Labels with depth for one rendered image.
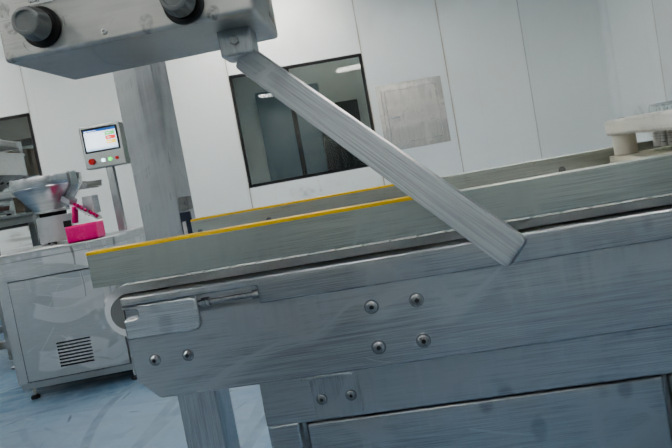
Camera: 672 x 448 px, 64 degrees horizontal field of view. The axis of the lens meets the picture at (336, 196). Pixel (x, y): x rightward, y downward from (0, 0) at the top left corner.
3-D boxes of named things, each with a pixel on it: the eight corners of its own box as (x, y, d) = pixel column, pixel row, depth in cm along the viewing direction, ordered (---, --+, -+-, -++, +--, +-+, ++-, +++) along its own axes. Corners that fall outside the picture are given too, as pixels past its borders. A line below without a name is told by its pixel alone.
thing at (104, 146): (98, 235, 311) (76, 127, 308) (104, 233, 321) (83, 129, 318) (138, 228, 312) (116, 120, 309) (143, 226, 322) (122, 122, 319)
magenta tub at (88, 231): (67, 244, 276) (63, 227, 276) (77, 241, 288) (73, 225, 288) (98, 238, 277) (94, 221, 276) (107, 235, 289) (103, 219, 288)
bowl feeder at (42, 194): (9, 253, 288) (-5, 184, 286) (42, 244, 323) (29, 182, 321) (101, 236, 290) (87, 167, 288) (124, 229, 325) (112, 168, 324)
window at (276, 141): (249, 188, 559) (228, 76, 552) (249, 187, 560) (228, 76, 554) (380, 164, 564) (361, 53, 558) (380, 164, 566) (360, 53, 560)
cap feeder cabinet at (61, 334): (19, 405, 276) (-13, 259, 272) (68, 365, 332) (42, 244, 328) (142, 381, 278) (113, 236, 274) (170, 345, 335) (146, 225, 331)
